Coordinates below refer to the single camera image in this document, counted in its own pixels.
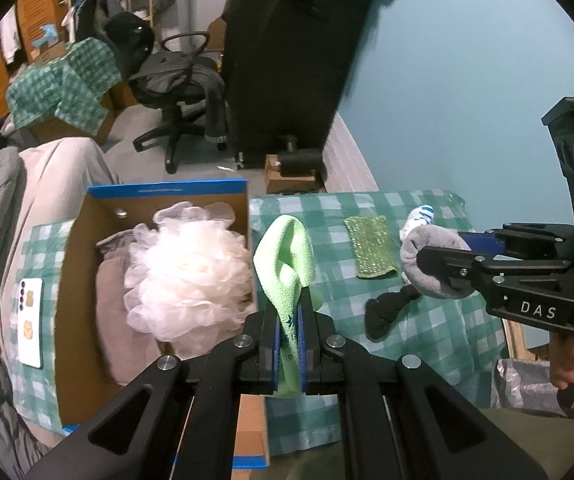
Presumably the grey sock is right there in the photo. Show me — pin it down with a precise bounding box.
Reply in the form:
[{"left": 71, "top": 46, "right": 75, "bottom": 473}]
[{"left": 400, "top": 224, "right": 475, "bottom": 299}]

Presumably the light green microfibre cloth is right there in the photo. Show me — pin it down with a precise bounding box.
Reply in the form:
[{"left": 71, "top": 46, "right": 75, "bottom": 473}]
[{"left": 253, "top": 214, "right": 315, "bottom": 398}]

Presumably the blue striped white plastic bag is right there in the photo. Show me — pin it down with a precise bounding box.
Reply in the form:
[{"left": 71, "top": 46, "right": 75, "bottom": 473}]
[{"left": 399, "top": 205, "right": 435, "bottom": 243}]

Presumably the black sock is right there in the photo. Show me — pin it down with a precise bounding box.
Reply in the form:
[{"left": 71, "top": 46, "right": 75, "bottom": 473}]
[{"left": 364, "top": 285, "right": 421, "bottom": 341}]

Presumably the green glitter scrub cloth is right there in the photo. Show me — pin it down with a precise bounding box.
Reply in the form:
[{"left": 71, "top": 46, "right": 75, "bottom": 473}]
[{"left": 345, "top": 216, "right": 398, "bottom": 278}]

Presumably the white mesh bath pouf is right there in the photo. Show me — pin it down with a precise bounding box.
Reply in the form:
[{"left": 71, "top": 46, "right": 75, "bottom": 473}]
[{"left": 124, "top": 202, "right": 257, "bottom": 360}]

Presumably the grey-brown towel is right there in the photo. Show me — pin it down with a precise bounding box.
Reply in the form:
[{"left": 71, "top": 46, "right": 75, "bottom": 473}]
[{"left": 95, "top": 230, "right": 161, "bottom": 386}]

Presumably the person's right hand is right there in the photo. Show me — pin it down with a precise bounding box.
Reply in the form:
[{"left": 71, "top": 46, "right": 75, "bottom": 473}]
[{"left": 549, "top": 333, "right": 574, "bottom": 390}]

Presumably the green checkered tablecloth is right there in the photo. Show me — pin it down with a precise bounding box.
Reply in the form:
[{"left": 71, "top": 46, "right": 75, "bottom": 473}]
[{"left": 8, "top": 187, "right": 510, "bottom": 458}]

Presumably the grey plastic bag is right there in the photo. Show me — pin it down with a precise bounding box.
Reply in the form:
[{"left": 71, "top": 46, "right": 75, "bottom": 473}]
[{"left": 490, "top": 359, "right": 565, "bottom": 417}]

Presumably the small cardboard box on floor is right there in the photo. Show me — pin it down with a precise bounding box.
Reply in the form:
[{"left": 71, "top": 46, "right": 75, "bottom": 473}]
[{"left": 264, "top": 155, "right": 321, "bottom": 194}]

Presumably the black cylinder speaker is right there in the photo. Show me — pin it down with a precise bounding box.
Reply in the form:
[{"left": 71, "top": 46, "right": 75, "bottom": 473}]
[{"left": 277, "top": 136, "right": 324, "bottom": 177}]

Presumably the blue-rimmed cardboard box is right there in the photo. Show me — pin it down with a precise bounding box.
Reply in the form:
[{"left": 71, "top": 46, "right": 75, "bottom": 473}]
[{"left": 34, "top": 179, "right": 270, "bottom": 479}]

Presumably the white smartphone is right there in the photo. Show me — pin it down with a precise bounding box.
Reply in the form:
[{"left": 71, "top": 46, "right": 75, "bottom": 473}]
[{"left": 18, "top": 278, "right": 43, "bottom": 368}]

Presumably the black office chair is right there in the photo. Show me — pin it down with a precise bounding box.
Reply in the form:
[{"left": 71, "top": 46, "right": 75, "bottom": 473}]
[{"left": 102, "top": 12, "right": 229, "bottom": 174}]

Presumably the beige bed sheet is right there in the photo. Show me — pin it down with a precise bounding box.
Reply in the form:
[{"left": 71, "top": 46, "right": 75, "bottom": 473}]
[{"left": 0, "top": 135, "right": 123, "bottom": 311}]

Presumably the black wardrobe cabinet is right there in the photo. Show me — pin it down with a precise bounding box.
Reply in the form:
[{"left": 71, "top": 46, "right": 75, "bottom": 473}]
[{"left": 223, "top": 0, "right": 373, "bottom": 167}]

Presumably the large cardboard box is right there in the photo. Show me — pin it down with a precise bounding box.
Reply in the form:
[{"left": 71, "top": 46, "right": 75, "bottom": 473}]
[{"left": 29, "top": 82, "right": 137, "bottom": 146}]

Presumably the green checkered cloth on box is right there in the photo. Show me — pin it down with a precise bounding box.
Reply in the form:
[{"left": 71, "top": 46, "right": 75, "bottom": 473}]
[{"left": 6, "top": 38, "right": 122, "bottom": 128}]

